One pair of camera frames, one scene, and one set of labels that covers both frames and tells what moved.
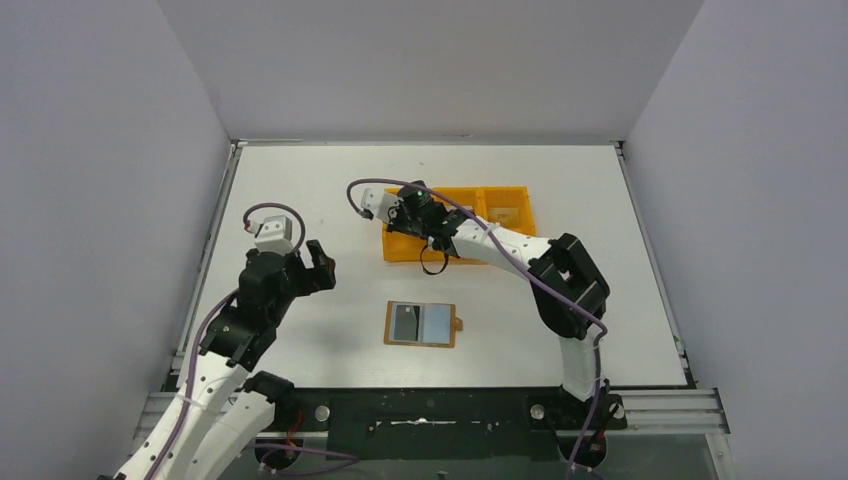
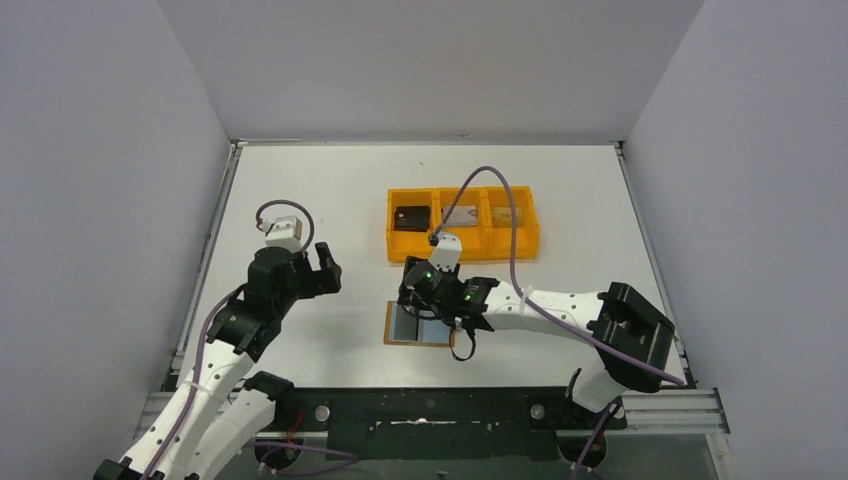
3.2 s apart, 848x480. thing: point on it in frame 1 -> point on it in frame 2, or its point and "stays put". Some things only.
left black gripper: (299, 271) stays put
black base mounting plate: (443, 423) stays put
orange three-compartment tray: (508, 205) stays put
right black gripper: (395, 214) -> (410, 296)
